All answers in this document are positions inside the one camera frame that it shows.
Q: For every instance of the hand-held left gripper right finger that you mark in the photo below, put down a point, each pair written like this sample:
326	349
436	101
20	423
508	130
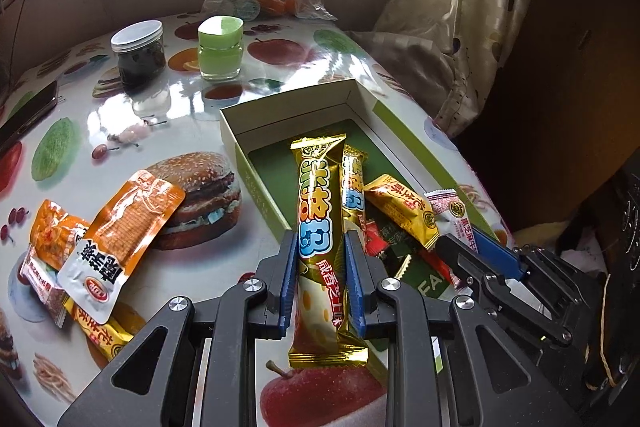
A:
352	282

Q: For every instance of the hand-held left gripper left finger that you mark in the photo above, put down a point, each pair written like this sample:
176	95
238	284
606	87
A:
287	277

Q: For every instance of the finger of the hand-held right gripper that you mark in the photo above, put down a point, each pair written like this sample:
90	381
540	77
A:
495	252
470	264

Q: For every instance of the pink and white candy packet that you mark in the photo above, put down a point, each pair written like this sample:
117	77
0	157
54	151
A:
450	214

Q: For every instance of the long gold snack bar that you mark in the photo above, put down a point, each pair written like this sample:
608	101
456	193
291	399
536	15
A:
352	192
317	207

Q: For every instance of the green cardboard box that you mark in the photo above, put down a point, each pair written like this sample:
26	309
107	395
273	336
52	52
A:
272	159

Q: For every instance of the orange snack pouch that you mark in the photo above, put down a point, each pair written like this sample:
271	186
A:
125	227
55	232

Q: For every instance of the red candy packet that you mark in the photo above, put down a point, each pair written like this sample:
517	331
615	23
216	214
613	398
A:
375	239

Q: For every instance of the yellow candy packet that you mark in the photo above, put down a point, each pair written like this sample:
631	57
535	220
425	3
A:
405	209
105	337

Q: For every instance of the printed fruit tablecloth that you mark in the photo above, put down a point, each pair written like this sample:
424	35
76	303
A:
165	132

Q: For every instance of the dark wooden cabinet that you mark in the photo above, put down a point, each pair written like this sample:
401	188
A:
590	57

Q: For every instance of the green glass jar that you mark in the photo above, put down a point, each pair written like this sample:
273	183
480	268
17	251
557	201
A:
220	57

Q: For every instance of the brown and red snack packet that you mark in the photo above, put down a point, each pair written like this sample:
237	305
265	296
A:
40	282

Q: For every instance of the cream patterned curtain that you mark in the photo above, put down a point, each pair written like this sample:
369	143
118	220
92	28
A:
450	7

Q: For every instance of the dark jar with white lid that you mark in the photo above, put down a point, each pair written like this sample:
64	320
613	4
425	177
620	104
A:
140	67

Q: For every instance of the black smartphone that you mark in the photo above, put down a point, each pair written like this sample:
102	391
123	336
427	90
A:
27	114

